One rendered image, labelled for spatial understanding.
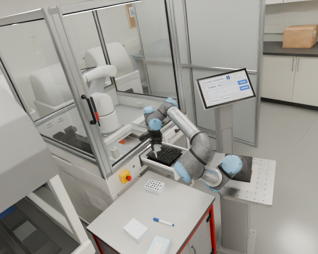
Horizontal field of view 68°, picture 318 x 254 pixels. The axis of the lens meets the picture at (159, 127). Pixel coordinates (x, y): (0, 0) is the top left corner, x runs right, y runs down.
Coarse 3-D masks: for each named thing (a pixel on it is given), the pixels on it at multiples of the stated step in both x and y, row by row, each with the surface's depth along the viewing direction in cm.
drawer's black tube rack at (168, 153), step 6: (162, 144) 193; (162, 150) 187; (168, 150) 185; (174, 150) 183; (150, 156) 182; (162, 156) 179; (168, 156) 178; (180, 156) 182; (162, 162) 177; (168, 162) 173; (174, 162) 176
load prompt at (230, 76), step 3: (228, 75) 231; (231, 75) 231; (216, 78) 230; (219, 78) 230; (222, 78) 230; (225, 78) 230; (228, 78) 231; (231, 78) 231; (204, 81) 228; (207, 81) 229; (210, 81) 229; (213, 81) 229; (216, 81) 229; (219, 81) 229; (222, 81) 229; (207, 84) 228
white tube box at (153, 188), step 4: (148, 180) 173; (152, 180) 173; (148, 184) 169; (152, 184) 169; (156, 184) 168; (160, 184) 168; (164, 184) 168; (144, 188) 170; (148, 188) 167; (152, 188) 165; (156, 188) 165; (160, 188) 164; (152, 192) 167; (156, 192) 164; (160, 192) 165
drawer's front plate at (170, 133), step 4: (172, 128) 208; (176, 128) 211; (168, 132) 203; (172, 132) 207; (180, 132) 217; (164, 136) 200; (168, 136) 203; (172, 136) 208; (176, 136) 213; (164, 140) 203; (172, 140) 209
